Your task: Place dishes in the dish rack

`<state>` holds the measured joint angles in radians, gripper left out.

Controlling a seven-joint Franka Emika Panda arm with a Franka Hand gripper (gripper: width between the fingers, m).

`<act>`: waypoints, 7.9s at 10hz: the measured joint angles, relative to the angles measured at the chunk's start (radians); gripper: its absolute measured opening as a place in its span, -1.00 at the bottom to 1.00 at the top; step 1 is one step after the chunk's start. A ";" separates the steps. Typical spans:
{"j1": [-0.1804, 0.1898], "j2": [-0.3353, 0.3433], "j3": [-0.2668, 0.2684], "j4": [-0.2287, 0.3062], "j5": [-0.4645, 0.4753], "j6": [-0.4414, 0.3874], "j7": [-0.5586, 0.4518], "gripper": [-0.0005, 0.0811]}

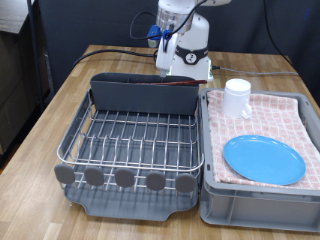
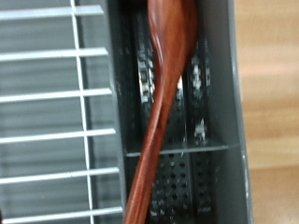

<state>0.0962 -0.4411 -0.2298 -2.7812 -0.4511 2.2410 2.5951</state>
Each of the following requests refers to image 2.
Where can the brown wooden spoon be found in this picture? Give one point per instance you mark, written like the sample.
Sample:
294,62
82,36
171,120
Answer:
162,93

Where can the dark grey cutlery holder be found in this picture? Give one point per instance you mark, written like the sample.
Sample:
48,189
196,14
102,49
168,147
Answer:
218,109

